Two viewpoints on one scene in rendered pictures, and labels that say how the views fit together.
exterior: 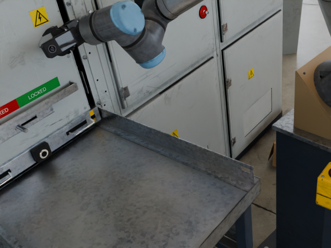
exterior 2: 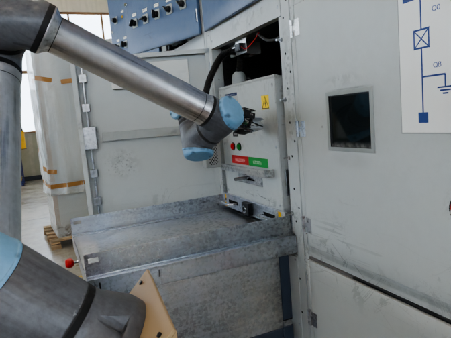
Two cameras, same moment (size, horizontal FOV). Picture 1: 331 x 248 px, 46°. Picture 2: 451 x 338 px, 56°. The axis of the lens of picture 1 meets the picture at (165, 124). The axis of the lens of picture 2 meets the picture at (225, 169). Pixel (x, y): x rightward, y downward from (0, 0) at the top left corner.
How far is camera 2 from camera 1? 2.00 m
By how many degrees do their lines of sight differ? 102
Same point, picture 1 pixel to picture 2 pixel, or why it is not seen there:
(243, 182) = (96, 273)
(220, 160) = (122, 254)
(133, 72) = (319, 210)
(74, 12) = (286, 108)
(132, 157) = not seen: hidden behind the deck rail
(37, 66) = (260, 141)
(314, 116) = not seen: outside the picture
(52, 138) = (256, 206)
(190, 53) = (415, 267)
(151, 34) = (187, 128)
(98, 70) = (296, 179)
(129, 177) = not seen: hidden behind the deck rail
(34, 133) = (252, 192)
